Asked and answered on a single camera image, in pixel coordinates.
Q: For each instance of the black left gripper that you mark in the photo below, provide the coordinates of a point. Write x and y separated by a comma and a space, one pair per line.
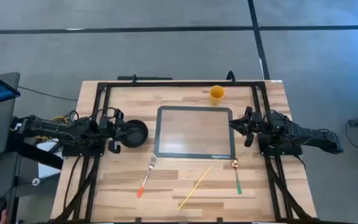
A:
112, 130

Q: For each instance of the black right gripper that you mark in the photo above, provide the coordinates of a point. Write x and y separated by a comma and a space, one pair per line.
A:
250, 127

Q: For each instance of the black round bowl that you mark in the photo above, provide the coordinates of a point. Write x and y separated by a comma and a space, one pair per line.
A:
139, 138

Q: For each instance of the yellow plastic cup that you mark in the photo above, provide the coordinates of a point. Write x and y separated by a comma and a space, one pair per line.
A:
217, 95

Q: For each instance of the yellow chopstick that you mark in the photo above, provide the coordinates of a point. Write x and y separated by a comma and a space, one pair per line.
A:
194, 188

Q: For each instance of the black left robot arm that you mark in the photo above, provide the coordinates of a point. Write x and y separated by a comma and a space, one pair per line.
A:
57, 129

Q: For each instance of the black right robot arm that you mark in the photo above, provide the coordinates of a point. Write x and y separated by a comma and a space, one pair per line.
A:
306, 133

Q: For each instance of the translucent dark-bordered silicone mat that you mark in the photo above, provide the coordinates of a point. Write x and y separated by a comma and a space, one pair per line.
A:
194, 132

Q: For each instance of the white paper sheet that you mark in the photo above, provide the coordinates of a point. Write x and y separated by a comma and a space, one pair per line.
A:
47, 168

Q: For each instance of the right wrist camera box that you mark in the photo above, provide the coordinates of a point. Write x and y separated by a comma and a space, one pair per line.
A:
256, 119

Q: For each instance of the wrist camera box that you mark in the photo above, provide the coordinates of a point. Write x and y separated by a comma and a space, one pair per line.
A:
103, 123
256, 119

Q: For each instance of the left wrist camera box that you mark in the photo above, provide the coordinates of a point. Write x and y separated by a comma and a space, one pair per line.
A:
103, 123

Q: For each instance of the black aluminium table frame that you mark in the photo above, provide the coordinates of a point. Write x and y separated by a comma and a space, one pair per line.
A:
182, 84

